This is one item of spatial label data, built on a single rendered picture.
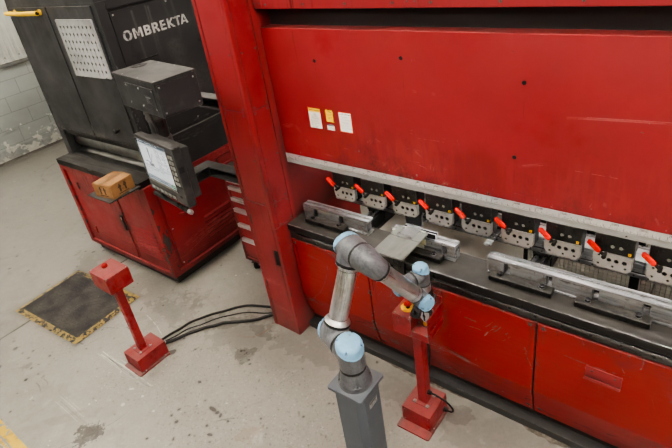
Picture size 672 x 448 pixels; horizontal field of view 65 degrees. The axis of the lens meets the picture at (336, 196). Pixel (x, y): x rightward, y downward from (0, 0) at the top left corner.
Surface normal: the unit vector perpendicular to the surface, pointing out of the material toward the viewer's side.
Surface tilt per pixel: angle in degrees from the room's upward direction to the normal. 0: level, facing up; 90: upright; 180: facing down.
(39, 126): 90
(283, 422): 0
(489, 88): 90
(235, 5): 90
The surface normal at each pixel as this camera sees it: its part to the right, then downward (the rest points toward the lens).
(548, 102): -0.61, 0.46
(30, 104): 0.79, 0.19
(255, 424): -0.14, -0.87
